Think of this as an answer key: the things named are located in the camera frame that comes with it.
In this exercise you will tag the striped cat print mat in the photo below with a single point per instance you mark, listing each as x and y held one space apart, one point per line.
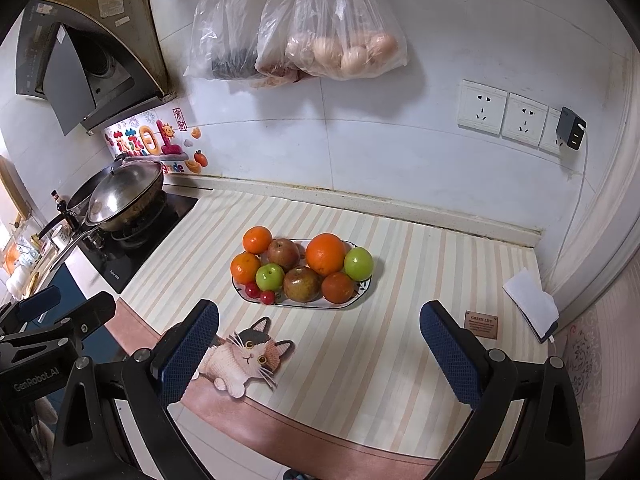
375 360

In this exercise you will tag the cherry tomato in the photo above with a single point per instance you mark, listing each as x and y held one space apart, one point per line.
267 297
251 289

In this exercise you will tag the black gas stove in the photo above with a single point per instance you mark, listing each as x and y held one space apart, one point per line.
150 245

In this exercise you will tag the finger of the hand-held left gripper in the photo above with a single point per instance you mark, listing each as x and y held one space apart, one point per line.
40 300
95 310

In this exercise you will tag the red apple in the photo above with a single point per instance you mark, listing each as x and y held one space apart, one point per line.
283 252

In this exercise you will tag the floral ceramic plate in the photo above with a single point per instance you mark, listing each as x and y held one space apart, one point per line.
361 290

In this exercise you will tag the dark reddish orange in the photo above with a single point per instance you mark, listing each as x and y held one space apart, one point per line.
338 288

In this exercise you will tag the large orange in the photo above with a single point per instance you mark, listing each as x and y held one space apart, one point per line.
326 254

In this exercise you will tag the blue cabinet door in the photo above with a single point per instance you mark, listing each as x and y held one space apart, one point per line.
80 287

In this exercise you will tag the colourful wall stickers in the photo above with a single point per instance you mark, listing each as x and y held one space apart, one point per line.
145 142

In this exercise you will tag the dark sauce bottle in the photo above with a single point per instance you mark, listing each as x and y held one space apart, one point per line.
60 202

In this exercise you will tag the white folded cloth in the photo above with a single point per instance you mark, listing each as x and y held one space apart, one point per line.
530 300

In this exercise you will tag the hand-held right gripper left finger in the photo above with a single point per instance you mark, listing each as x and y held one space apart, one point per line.
192 355

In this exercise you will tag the black plug charger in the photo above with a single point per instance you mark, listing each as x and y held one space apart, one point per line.
571 127

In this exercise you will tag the white wall socket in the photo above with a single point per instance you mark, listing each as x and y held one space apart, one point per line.
481 106
549 135
525 119

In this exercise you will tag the person's left forearm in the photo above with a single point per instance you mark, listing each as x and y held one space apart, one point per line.
44 412

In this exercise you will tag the dark wok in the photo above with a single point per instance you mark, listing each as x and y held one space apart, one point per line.
137 216

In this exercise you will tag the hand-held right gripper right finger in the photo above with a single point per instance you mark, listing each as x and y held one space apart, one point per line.
450 355

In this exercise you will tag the green apple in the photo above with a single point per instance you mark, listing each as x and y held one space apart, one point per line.
358 264
269 277

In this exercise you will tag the clear plastic bag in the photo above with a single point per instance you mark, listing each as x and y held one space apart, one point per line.
350 5
225 30

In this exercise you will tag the brownish apple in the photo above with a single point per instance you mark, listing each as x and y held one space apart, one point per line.
301 284

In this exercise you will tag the grey range hood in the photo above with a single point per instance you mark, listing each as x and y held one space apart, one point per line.
60 75

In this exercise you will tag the small orange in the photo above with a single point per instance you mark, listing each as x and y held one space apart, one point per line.
257 240
245 267

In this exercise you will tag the blue slipper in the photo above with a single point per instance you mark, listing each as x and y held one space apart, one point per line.
300 475

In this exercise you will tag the pile of eggs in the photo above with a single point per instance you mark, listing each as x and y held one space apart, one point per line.
350 55

